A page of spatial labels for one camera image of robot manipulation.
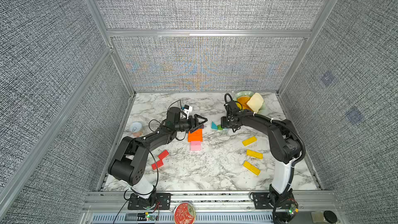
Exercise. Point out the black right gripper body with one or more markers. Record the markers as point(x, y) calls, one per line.
point(229, 124)

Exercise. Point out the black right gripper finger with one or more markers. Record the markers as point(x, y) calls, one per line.
point(225, 123)
point(228, 99)

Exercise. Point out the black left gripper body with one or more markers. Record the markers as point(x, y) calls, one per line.
point(185, 125)

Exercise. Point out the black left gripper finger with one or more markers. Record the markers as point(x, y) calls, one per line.
point(199, 120)
point(196, 126)

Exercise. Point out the orange rectangle block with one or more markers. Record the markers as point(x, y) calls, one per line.
point(195, 135)

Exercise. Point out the pink rectangle block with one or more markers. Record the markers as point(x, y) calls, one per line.
point(195, 144)
point(195, 148)

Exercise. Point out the yellow rectangle block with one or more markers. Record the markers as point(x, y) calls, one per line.
point(254, 154)
point(249, 141)
point(251, 168)

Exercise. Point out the orange rectangle block diagonal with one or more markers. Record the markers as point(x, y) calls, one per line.
point(195, 139)

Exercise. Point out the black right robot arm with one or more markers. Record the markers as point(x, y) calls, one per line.
point(285, 145)

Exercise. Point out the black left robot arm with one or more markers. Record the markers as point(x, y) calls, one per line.
point(130, 158)

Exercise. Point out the orange round food toy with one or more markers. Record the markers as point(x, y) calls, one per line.
point(242, 102)

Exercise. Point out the green glass plate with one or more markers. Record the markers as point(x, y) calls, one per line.
point(249, 93)

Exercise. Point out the beige bread slice toy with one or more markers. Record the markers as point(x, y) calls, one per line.
point(255, 103)

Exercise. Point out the red rectangle block upper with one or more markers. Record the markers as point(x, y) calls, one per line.
point(163, 155)

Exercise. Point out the red rectangle block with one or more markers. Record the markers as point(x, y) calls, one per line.
point(157, 165)
point(163, 155)

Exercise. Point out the white round object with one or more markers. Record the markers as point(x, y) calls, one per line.
point(136, 129)

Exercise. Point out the red rectangle block lower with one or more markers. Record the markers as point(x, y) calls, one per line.
point(157, 165)

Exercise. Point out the red round tin lid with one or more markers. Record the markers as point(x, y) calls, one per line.
point(184, 213)

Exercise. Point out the black knob on box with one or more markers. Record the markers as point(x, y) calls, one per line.
point(324, 217)

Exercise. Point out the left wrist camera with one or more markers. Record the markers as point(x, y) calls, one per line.
point(187, 109)

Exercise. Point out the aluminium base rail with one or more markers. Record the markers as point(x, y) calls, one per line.
point(211, 207)

